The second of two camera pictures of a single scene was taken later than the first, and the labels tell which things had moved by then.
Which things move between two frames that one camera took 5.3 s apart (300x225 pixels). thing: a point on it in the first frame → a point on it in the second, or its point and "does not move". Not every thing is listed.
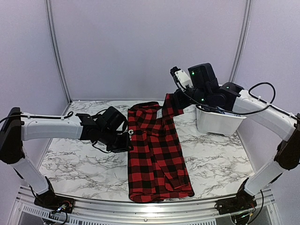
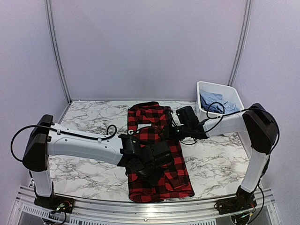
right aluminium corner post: [242, 40] does not move
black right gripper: [181, 102] → [168, 134]
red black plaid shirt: [156, 170] does not move
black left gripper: [124, 146] → [151, 180]
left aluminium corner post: [54, 46] does not move
